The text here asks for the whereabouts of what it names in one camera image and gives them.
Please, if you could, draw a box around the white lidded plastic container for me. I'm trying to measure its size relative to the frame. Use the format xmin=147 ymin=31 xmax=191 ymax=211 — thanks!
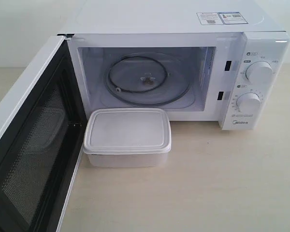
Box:
xmin=83 ymin=108 xmax=172 ymax=168

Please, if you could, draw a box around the white microwave door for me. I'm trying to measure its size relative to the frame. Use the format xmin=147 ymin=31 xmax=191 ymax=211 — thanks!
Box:
xmin=0 ymin=34 xmax=87 ymax=232

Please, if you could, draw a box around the glass microwave turntable plate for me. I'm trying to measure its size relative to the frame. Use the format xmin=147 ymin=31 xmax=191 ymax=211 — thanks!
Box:
xmin=104 ymin=53 xmax=191 ymax=107

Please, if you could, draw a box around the white Midea microwave body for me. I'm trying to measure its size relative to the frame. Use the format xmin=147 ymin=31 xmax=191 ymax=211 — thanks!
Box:
xmin=59 ymin=0 xmax=290 ymax=131

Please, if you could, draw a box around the lower white timer knob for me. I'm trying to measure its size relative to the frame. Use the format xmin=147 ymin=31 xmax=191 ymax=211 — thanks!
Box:
xmin=236 ymin=93 xmax=261 ymax=114

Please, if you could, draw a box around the blue white warning sticker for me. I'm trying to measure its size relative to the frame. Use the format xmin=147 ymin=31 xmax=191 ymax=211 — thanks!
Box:
xmin=196 ymin=12 xmax=248 ymax=25

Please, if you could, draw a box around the upper white power knob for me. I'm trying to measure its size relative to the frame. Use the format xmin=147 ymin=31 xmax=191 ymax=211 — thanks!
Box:
xmin=246 ymin=61 xmax=273 ymax=85

